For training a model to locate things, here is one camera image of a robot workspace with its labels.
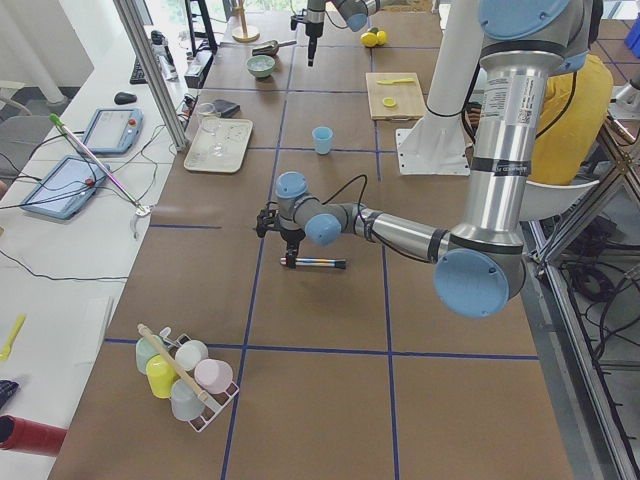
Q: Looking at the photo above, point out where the whole yellow lemon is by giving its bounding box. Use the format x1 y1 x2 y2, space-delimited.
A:
376 30 388 46
360 32 378 48

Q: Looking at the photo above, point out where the bamboo cutting board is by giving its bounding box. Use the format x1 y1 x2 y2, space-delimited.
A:
366 72 426 120

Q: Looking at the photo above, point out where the clear wine glass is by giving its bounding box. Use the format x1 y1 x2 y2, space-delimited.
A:
196 103 224 156

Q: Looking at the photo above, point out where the cream bear tray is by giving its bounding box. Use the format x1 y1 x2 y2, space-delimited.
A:
184 117 253 174

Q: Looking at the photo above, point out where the grey folded cloth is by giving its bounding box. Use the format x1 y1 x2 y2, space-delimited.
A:
212 99 240 118

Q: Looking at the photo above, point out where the teach pendant near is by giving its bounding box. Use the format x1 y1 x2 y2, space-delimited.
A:
20 155 108 220

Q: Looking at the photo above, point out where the yellow plastic knife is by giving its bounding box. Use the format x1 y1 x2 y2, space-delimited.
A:
376 77 415 85

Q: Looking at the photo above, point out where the steel ice scoop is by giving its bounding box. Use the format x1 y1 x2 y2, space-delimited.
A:
251 40 297 57

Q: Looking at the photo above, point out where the white wire cup rack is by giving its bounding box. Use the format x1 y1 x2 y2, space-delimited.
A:
135 324 239 432

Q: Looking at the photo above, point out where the grey cup on rack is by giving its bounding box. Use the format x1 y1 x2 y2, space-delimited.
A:
170 379 204 422

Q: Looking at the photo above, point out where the teach pendant far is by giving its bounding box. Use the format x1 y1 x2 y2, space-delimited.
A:
82 108 144 156

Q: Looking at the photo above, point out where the black keyboard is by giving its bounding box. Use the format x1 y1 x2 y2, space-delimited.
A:
129 59 147 85

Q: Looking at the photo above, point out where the aluminium frame post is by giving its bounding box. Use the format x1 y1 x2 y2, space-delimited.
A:
113 0 188 152

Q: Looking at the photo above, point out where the white cup on rack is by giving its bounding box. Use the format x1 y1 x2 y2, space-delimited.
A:
175 340 208 372

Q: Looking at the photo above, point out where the steel muddler black tip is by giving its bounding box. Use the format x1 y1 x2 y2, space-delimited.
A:
280 257 347 270

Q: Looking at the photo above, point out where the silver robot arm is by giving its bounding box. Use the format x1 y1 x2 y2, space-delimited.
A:
269 1 601 318
297 0 390 67

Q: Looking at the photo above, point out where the teach pendant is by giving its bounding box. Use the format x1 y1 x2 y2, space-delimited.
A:
20 155 108 220
82 108 144 156

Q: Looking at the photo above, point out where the wooden rack handle rod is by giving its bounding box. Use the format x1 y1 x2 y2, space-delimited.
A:
137 323 208 403

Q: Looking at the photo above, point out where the black computer mouse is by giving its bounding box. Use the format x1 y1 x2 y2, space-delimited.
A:
113 91 137 105

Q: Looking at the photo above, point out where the wooden cup tree stand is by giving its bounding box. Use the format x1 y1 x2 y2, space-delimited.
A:
232 0 260 43

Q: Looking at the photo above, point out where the yellow cup on rack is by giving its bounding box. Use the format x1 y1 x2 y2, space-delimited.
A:
145 355 178 399

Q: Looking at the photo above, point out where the whole yellow lemon upper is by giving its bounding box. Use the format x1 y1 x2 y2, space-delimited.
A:
376 30 388 46

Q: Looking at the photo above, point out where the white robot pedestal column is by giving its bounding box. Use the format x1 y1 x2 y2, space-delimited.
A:
396 0 484 175

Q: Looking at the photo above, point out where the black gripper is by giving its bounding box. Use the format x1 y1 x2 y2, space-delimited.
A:
305 21 323 67
280 228 305 269

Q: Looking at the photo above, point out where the green cup on rack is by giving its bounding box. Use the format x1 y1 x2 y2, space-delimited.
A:
135 337 158 375

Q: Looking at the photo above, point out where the person in yellow shirt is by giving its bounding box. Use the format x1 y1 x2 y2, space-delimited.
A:
464 0 615 185

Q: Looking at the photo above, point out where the green bowl of ice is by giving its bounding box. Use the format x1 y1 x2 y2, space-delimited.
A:
246 55 276 79

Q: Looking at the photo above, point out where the whole yellow lemon left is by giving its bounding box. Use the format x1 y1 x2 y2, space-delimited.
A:
360 32 378 48

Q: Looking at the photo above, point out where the red cylinder bottle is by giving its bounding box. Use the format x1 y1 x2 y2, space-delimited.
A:
1 415 67 457

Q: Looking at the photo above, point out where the black box with label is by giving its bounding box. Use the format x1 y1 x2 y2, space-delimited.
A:
184 50 213 89

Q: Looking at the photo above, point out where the pink cup on rack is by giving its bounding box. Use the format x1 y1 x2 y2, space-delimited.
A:
194 358 233 394

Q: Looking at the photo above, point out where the light blue plastic cup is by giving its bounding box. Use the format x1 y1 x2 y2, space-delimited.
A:
312 126 333 155

